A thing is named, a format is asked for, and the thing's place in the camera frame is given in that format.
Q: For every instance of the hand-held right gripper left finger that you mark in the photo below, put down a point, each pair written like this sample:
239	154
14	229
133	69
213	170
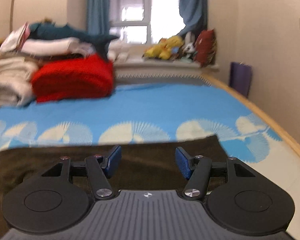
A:
113	158

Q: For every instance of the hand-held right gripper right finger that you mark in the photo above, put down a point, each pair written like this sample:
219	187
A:
183	161

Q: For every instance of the dark brown pants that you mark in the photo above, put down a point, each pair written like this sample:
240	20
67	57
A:
145	162

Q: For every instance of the blue printed bed sheet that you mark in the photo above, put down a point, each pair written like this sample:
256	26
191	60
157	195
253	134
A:
152	105

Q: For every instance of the red folded blanket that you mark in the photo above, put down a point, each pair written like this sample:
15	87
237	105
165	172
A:
72	80

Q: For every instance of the white window sill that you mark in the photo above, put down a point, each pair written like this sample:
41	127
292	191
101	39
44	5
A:
165	65

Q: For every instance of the purple paper bag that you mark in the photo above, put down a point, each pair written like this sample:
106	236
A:
240	80

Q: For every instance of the white bear plush toy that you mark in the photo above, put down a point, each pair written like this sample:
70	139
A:
118	52

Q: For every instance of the panda plush toy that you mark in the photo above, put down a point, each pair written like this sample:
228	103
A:
189	47

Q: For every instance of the red cushion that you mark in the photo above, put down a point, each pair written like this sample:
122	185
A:
205	47

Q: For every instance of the yellow plush toy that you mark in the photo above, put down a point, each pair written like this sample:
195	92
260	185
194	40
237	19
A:
165	46

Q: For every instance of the white folded blanket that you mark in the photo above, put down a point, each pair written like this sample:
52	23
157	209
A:
50	45

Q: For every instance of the beige folded quilt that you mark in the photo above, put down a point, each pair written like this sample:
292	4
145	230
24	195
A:
7	80

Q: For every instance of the blue shark plush toy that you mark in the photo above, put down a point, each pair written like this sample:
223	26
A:
55	31

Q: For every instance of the white framed window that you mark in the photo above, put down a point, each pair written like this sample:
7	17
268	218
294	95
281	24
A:
145	17

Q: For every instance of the blue curtain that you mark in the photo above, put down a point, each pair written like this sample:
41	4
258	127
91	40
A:
193	5
98	7

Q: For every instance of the tan plush toy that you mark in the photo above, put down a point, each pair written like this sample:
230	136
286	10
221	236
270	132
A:
47	20

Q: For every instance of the pink and white cloth stack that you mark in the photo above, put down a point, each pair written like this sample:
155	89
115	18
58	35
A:
12	40

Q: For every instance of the wooden bed frame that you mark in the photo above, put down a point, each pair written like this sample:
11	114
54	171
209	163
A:
297	149

